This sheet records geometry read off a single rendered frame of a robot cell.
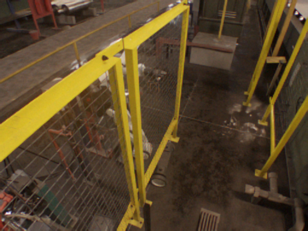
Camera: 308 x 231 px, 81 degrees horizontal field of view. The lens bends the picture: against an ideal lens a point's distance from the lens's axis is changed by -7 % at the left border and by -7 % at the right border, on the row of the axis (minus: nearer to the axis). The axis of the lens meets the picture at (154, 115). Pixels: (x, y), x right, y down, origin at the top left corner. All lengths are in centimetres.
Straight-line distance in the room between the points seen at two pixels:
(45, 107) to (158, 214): 189
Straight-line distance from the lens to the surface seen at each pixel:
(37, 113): 66
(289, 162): 323
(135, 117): 123
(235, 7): 536
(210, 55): 494
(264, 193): 246
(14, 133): 63
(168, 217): 232
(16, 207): 189
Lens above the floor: 217
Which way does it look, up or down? 41 degrees down
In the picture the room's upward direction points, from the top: straight up
